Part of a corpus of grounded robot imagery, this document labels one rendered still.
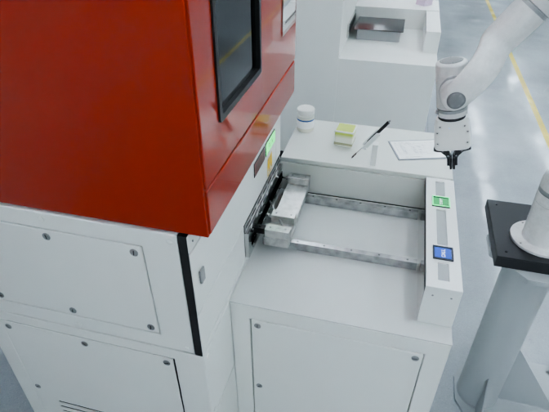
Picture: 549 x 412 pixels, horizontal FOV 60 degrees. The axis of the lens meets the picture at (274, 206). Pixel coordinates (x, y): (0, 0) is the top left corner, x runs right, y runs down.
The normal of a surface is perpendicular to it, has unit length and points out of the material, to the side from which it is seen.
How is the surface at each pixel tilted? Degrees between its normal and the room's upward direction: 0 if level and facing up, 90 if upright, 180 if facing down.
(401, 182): 90
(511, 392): 90
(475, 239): 0
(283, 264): 0
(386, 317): 0
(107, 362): 90
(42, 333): 90
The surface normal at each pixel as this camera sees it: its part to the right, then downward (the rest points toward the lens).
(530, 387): -0.25, 0.56
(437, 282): 0.00, -0.81
